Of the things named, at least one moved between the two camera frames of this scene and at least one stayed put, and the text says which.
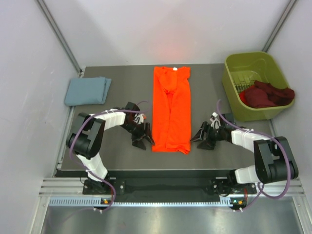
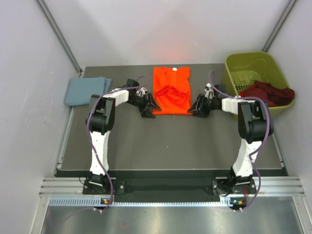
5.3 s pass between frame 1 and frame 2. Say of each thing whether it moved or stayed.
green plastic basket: stayed
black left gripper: moved
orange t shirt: moved
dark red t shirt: stayed
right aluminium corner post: stayed
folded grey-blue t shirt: stayed
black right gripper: moved
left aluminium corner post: stayed
